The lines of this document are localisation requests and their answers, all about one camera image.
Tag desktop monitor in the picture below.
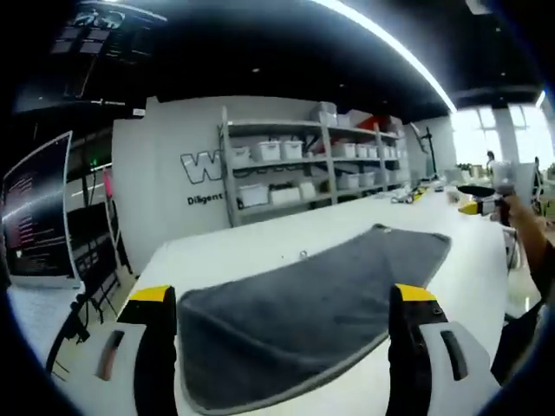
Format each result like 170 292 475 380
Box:
1 129 84 290

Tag black wire rack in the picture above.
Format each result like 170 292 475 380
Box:
64 198 134 304

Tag person's right hand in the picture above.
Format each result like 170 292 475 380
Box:
500 195 537 237

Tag black monitor cables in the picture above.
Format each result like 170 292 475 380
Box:
45 292 108 385

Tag white chair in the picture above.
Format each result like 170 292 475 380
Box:
518 162 548 211

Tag grey towel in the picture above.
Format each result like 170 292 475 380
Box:
176 223 453 413

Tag tools with yellow parts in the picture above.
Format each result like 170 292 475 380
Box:
389 188 446 205

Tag ceiling light strip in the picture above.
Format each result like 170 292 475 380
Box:
310 0 459 114

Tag black stand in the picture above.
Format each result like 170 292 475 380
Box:
409 124 440 183

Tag red box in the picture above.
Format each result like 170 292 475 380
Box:
357 114 404 131

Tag hanging dark display screen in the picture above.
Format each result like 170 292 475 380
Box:
47 7 170 66

